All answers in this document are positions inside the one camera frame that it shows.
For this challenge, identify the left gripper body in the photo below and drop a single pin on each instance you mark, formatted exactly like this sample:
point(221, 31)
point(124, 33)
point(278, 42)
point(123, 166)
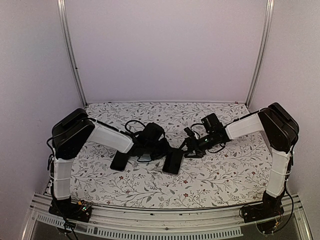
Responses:
point(157, 151)

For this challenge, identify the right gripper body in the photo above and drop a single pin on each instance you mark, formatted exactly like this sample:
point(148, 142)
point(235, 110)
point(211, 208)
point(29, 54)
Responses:
point(204, 145)

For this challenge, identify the black purple phone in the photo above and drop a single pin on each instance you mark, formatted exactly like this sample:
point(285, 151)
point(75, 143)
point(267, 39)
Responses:
point(173, 162)

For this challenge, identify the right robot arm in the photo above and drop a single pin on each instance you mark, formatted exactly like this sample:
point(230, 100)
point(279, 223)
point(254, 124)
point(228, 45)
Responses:
point(280, 128)

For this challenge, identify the light blue phone case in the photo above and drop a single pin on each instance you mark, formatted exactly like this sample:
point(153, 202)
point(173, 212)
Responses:
point(145, 158)

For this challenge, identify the left black phone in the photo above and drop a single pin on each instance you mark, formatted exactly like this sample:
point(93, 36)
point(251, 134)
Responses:
point(119, 161)

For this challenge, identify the floral table mat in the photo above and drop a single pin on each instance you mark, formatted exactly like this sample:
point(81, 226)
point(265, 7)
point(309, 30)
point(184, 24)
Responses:
point(237, 175)

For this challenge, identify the front aluminium rail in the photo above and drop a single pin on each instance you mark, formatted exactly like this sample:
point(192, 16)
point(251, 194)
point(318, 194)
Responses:
point(123, 223)

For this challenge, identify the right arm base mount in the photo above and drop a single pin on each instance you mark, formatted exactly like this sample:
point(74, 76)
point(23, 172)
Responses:
point(255, 212)

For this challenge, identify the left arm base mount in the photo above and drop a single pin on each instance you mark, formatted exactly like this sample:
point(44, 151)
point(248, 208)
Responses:
point(78, 211)

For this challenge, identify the left aluminium frame post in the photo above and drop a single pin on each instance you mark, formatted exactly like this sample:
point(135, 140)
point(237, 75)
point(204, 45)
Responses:
point(62, 11)

